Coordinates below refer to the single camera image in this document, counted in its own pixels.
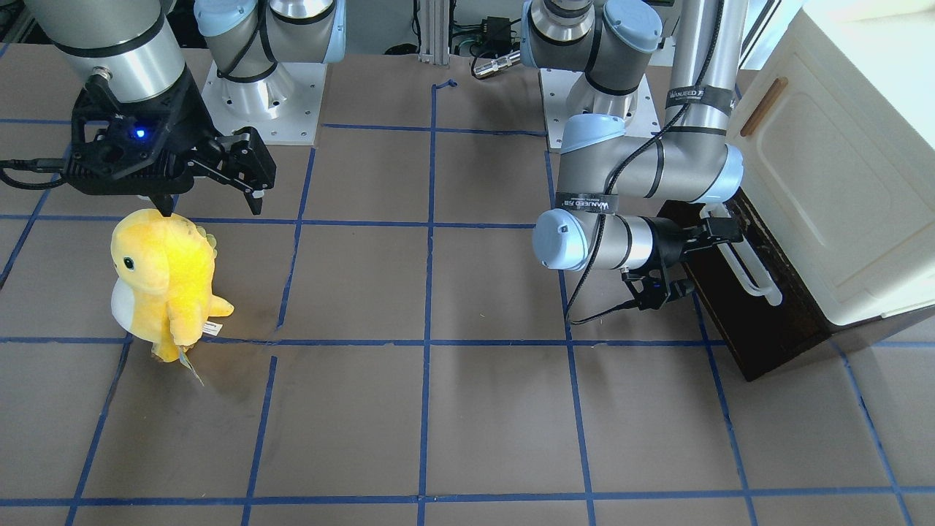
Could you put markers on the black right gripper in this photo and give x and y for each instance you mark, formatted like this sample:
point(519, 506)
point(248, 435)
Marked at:
point(191, 117)

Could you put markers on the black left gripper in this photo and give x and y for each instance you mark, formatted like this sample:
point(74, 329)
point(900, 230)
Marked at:
point(666, 242)

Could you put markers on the white plastic drawer handle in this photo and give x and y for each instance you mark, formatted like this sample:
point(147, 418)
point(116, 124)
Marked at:
point(751, 274)

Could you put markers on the dark wooden drawer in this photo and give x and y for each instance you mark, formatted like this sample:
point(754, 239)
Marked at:
point(759, 336)

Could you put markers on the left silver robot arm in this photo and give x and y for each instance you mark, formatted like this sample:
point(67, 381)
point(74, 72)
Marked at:
point(602, 162)

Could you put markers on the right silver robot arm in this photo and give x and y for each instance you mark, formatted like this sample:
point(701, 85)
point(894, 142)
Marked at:
point(132, 44)

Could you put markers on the yellow plush dinosaur toy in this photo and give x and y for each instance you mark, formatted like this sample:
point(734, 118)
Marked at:
point(164, 293)

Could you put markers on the black power adapter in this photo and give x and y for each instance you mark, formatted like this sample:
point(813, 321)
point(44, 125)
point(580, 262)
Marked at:
point(496, 35)

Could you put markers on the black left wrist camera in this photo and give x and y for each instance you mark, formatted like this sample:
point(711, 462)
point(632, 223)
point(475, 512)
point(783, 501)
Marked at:
point(652, 293)

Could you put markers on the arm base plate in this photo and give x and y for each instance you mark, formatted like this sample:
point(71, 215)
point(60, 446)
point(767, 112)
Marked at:
point(567, 93)
point(284, 108)

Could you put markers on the aluminium frame post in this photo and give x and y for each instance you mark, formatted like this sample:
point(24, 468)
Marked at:
point(434, 25)

